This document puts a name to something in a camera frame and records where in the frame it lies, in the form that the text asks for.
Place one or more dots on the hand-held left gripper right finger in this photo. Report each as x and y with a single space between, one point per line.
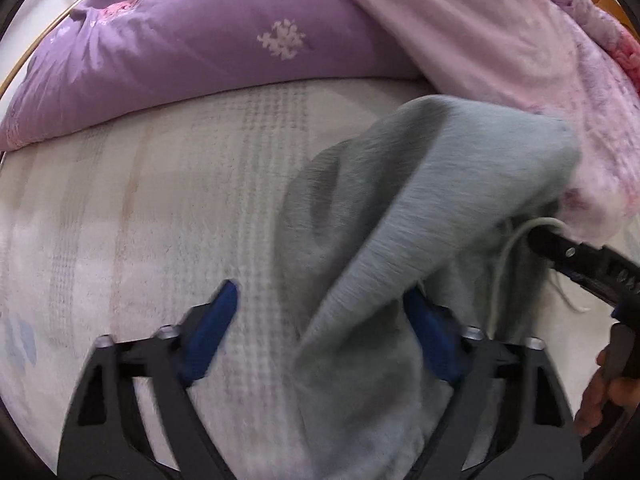
434 326

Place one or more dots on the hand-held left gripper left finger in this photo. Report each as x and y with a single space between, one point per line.
214 321

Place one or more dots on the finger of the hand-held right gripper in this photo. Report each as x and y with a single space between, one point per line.
575 255

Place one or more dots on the grey hooded sweatshirt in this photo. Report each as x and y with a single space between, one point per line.
410 270

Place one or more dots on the person's right hand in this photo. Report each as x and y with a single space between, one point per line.
600 400

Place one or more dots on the white checked bed sheet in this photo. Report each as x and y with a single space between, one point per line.
150 240

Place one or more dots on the pink fleece blanket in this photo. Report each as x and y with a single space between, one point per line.
520 75

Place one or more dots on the purple floral pillow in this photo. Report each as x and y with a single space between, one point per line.
190 45

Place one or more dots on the wooden bed frame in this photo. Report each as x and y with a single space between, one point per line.
45 35

